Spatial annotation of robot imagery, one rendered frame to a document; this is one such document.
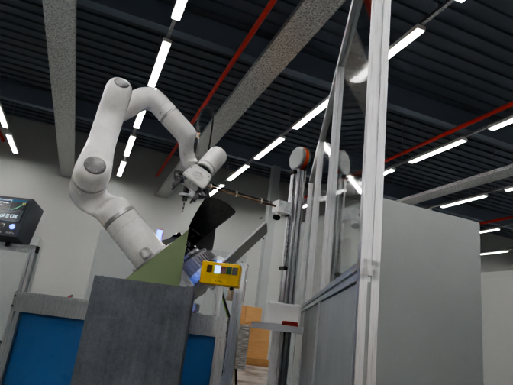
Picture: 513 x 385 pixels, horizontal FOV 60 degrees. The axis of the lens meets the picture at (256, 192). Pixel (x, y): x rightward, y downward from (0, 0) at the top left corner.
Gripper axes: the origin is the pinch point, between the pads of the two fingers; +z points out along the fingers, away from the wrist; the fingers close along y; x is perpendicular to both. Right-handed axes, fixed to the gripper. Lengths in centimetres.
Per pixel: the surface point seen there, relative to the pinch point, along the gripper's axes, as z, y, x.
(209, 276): 2.3, 27.4, 27.3
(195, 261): -26, 20, 59
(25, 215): 9, -51, 58
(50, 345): 39, -8, 75
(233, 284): 1.4, 37.1, 23.4
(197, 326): 16, 35, 40
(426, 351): -152, 224, 127
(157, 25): -561, -256, 256
